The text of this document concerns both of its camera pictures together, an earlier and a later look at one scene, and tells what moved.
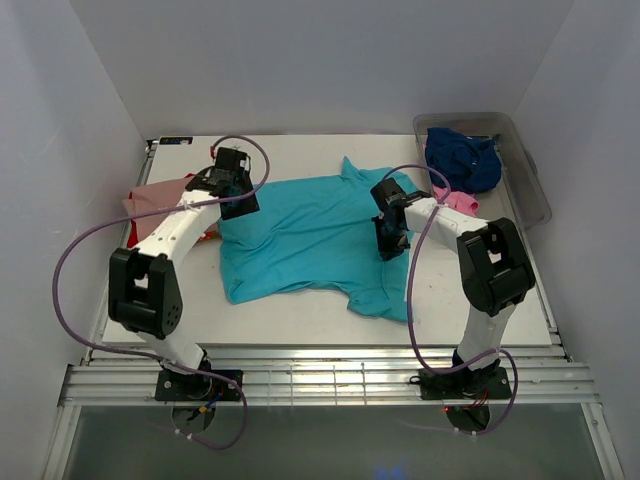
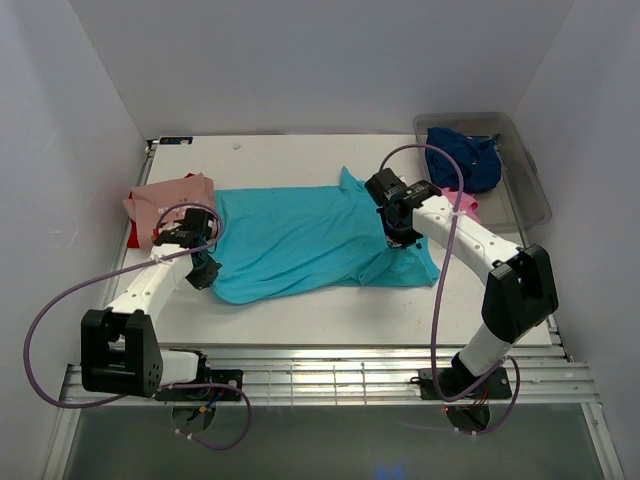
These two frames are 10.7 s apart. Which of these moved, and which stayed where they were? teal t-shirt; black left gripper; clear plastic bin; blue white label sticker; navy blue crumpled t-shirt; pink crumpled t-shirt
Moved: teal t-shirt; black left gripper
Stayed: clear plastic bin; blue white label sticker; pink crumpled t-shirt; navy blue crumpled t-shirt
